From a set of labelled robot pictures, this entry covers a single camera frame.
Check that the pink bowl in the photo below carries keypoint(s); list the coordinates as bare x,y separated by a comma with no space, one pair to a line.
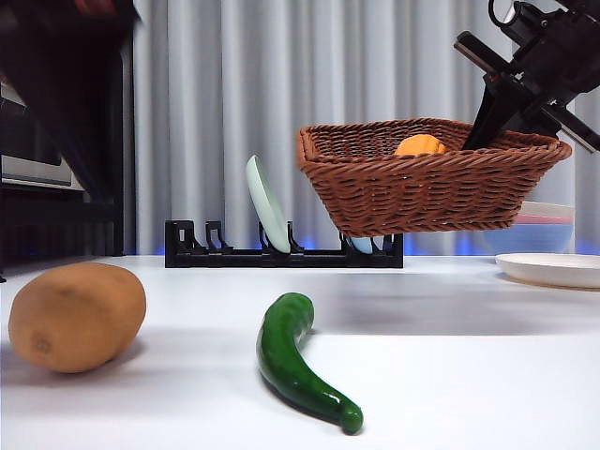
548,219

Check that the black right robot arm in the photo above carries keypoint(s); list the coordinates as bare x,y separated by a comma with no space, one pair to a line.
586,47

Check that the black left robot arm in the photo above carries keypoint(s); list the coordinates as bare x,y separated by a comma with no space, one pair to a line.
56,70

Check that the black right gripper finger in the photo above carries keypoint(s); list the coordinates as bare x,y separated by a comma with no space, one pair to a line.
534,122
490,112

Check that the black metal shelf frame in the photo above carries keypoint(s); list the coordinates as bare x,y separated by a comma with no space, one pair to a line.
117,215

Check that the white toaster oven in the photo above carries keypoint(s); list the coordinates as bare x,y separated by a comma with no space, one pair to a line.
28,173

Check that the orange corn cob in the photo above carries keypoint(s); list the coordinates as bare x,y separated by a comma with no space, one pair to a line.
419,145

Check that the green cucumber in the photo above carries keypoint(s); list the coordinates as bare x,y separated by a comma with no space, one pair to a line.
286,347

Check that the white flat plate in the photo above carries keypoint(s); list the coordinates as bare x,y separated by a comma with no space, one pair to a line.
548,269

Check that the tan potato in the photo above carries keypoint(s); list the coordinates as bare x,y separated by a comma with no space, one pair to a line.
70,319

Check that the black dish rack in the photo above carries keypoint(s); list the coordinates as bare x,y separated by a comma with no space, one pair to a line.
197,258

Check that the grey curtain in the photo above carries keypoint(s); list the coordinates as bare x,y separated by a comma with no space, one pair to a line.
234,94

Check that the pale green plate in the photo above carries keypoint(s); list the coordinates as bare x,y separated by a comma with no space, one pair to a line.
267,206

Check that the pale blue plate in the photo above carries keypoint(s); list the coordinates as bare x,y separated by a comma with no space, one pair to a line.
361,244

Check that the brown wicker basket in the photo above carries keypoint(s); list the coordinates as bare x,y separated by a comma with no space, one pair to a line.
422,197

